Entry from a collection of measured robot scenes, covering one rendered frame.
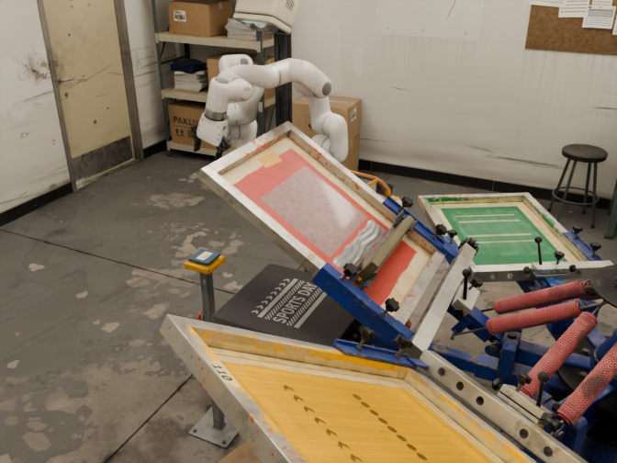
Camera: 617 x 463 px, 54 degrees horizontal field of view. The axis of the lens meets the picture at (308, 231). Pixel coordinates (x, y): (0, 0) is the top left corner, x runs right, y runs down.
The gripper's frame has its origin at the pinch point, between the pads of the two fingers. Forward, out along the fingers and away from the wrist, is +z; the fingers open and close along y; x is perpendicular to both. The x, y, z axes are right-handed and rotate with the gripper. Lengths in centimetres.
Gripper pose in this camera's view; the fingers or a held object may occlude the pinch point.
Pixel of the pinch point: (207, 153)
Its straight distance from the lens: 227.0
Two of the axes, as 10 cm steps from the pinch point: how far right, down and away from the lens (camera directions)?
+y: -8.6, -4.5, 2.4
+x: -4.4, 4.0, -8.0
